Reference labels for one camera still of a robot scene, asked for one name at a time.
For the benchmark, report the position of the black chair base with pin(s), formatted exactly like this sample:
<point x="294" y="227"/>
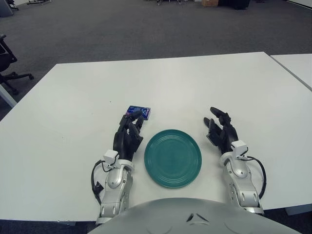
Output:
<point x="39" y="2"/>

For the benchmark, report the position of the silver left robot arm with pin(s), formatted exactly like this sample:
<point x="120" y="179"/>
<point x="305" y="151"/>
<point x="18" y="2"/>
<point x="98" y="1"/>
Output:
<point x="117" y="180"/>

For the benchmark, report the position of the black bulky background object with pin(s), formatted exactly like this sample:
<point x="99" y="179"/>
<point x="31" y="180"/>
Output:
<point x="240" y="3"/>

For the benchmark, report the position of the teal ceramic plate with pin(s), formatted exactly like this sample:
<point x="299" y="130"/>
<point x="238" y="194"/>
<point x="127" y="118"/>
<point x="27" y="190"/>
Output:
<point x="173" y="158"/>

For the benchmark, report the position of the blue gum box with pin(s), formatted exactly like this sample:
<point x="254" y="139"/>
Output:
<point x="144" y="109"/>

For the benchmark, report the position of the brown cardboard box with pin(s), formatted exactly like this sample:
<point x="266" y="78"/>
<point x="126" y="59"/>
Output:
<point x="210" y="3"/>

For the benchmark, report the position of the silver robot torso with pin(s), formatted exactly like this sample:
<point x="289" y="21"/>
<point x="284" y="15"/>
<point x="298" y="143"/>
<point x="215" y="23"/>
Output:
<point x="195" y="219"/>

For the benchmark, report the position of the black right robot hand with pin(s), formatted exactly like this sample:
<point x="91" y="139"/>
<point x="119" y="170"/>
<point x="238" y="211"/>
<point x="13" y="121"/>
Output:
<point x="226" y="136"/>

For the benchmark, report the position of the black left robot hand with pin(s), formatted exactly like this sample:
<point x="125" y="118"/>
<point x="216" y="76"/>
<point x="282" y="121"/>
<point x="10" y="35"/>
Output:
<point x="125" y="141"/>

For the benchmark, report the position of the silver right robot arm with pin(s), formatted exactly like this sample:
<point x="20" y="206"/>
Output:
<point x="243" y="180"/>

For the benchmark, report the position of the grey table leg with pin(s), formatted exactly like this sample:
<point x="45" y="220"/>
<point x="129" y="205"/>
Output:
<point x="7" y="96"/>

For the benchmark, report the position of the grey cabinet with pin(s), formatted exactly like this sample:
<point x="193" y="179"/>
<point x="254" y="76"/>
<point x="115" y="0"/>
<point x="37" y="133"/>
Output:
<point x="7" y="7"/>

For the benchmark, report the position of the black office chair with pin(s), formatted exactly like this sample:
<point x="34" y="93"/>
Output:
<point x="5" y="54"/>

